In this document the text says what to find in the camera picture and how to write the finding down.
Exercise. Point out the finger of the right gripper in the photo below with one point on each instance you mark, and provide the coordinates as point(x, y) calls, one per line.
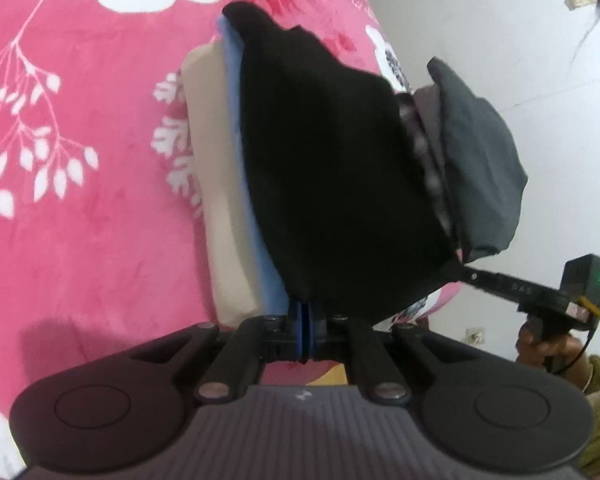
point(507, 287)

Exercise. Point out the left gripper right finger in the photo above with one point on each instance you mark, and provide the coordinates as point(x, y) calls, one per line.
point(351, 341)

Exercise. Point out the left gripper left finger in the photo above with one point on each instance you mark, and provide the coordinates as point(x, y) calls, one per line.
point(256, 342)

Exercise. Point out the black garment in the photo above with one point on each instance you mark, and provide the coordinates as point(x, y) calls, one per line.
point(341, 195)

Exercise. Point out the person's right hand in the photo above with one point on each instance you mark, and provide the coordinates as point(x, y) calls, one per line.
point(533, 352)

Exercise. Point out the beige folded cloth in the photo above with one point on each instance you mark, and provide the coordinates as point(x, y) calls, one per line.
point(234, 274)

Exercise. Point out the light blue folded cloth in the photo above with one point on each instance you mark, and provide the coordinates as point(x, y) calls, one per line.
point(270, 288)

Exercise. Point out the dark grey folded garment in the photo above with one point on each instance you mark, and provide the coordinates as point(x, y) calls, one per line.
point(482, 167)

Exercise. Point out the pink floral bed blanket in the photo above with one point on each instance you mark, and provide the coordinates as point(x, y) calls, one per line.
point(101, 235)

